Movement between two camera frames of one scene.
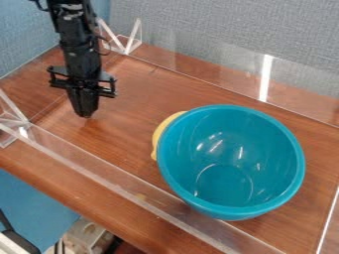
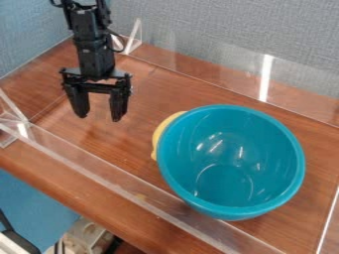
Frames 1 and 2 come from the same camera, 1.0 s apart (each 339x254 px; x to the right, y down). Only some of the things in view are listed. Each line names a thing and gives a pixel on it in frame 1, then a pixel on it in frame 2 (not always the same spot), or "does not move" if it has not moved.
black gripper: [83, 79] to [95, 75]
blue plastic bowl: [232, 161] does not move
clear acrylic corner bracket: [118, 42] does not move
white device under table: [86, 238] does not move
